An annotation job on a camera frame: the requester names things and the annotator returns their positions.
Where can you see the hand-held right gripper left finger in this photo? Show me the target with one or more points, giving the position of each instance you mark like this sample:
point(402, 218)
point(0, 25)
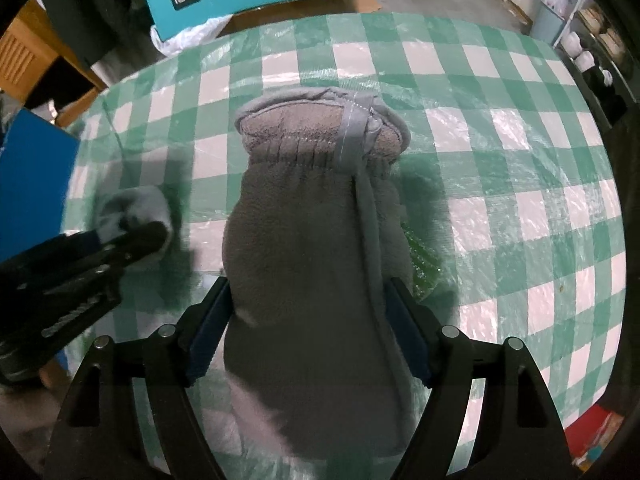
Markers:
point(207, 332)

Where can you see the group of shoes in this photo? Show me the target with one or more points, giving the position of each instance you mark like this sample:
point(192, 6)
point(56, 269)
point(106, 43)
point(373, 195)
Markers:
point(587, 55)

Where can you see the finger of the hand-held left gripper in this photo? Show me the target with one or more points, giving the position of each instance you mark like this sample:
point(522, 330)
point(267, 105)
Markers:
point(135, 245)

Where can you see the grey white sock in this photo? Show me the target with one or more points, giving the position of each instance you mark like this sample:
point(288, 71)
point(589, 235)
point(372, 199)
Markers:
point(140, 207)

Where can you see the wooden cabinet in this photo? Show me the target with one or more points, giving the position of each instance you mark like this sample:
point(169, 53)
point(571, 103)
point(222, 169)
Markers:
point(30, 50)

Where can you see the red packet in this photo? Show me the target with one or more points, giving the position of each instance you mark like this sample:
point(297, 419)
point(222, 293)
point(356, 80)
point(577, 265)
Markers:
point(595, 435)

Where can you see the white plastic bag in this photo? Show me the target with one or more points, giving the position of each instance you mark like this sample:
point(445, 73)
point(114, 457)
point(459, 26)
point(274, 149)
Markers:
point(185, 37)

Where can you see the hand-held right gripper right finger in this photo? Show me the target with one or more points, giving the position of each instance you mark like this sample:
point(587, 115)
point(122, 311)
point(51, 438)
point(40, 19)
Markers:
point(407, 332)

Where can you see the light blue bin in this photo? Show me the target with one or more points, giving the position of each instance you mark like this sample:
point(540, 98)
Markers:
point(550, 27)

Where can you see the cardboard shoe box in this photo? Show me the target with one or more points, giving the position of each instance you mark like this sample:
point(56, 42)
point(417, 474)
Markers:
point(35, 175)

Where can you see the green checked tablecloth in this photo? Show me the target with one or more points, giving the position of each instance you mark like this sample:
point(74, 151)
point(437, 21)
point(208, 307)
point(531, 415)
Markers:
point(500, 160)

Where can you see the shoe rack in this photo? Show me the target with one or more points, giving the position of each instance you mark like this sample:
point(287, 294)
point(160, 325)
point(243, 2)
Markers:
point(610, 60)

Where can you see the black hanging jacket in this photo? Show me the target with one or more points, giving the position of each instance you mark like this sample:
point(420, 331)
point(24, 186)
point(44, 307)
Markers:
point(110, 10)

